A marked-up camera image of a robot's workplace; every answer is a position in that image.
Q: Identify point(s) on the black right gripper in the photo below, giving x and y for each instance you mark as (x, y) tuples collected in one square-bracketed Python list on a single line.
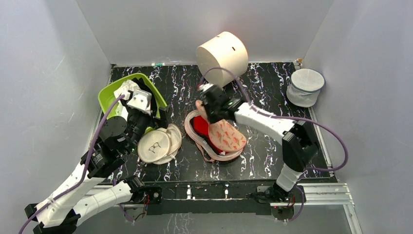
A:
[(210, 105)]

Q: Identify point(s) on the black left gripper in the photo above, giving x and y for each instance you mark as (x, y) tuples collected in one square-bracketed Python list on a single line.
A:
[(163, 121)]

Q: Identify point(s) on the floral mesh laundry bag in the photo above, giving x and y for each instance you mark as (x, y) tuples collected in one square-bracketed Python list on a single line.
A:
[(222, 134)]

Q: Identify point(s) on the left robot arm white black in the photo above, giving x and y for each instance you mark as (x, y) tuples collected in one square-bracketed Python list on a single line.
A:
[(69, 206)]

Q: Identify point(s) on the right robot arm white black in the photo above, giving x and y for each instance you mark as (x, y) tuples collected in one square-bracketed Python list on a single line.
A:
[(297, 137)]

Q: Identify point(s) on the red bra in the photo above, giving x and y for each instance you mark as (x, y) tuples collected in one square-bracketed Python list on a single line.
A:
[(200, 126)]

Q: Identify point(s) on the beige round mesh laundry bag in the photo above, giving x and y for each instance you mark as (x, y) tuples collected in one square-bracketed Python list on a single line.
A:
[(160, 146)]

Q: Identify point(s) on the white cylindrical mesh bag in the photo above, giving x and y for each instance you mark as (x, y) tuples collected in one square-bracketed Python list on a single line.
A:
[(304, 88)]

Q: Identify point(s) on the black cloth in basin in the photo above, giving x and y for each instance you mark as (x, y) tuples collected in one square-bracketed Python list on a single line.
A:
[(156, 100)]

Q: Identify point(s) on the white cloth in basin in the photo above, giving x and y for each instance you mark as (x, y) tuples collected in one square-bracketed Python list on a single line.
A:
[(127, 88)]

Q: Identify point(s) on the cream cylindrical drum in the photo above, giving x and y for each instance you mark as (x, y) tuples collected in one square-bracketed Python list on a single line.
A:
[(223, 51)]

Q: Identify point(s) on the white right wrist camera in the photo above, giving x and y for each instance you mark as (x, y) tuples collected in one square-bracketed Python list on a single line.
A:
[(204, 87)]

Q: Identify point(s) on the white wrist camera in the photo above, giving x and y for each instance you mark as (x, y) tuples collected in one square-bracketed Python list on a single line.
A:
[(204, 87), (140, 100)]

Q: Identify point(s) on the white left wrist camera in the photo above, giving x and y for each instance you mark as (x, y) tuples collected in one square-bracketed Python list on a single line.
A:
[(140, 100)]

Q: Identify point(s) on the aluminium base frame rail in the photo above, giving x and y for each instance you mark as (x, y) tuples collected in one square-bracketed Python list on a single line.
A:
[(226, 197)]

